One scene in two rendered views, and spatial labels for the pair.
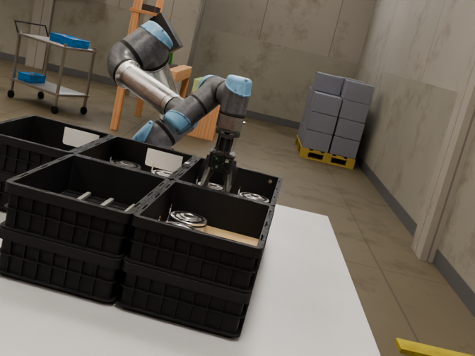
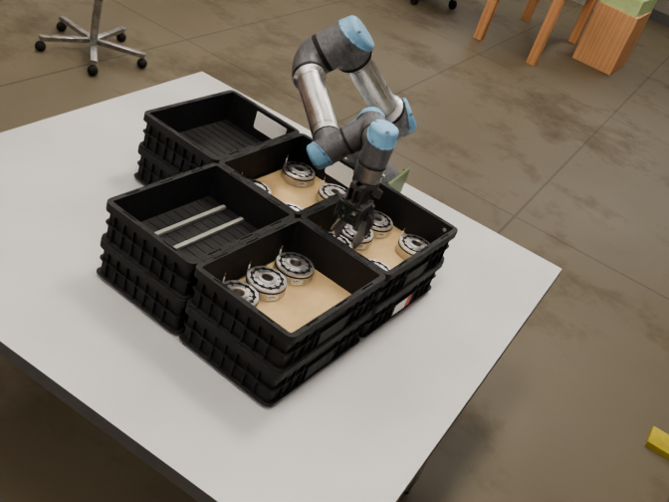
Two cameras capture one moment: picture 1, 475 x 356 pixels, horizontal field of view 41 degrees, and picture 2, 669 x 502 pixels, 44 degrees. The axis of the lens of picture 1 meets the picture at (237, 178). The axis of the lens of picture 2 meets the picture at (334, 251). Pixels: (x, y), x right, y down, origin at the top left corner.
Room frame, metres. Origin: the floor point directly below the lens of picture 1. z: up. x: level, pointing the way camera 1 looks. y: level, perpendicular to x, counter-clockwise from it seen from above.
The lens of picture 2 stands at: (0.05, -0.60, 2.05)
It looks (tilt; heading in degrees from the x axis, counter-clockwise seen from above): 33 degrees down; 21
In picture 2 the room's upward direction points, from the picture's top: 20 degrees clockwise
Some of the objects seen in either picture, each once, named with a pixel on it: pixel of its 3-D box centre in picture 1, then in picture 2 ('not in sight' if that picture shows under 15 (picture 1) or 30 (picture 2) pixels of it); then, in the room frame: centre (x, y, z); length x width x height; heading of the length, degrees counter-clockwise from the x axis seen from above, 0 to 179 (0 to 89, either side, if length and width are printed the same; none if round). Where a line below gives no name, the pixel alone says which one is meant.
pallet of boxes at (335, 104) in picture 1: (331, 116); not in sight; (8.69, -1.06, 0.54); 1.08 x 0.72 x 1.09; 1
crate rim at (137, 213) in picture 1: (210, 214); (294, 275); (1.52, 0.04, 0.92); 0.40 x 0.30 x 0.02; 176
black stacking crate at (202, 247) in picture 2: (92, 203); (200, 228); (1.55, 0.34, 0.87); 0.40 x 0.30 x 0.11; 176
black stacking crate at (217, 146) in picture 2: (47, 150); (220, 139); (1.97, 0.61, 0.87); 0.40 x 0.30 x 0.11; 176
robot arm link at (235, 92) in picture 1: (235, 96); (378, 144); (1.80, 0.06, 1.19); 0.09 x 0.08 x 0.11; 37
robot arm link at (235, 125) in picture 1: (230, 123); (369, 172); (1.80, 0.05, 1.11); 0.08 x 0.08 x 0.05
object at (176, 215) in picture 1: (188, 218); (295, 264); (1.64, 0.10, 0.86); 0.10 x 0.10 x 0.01
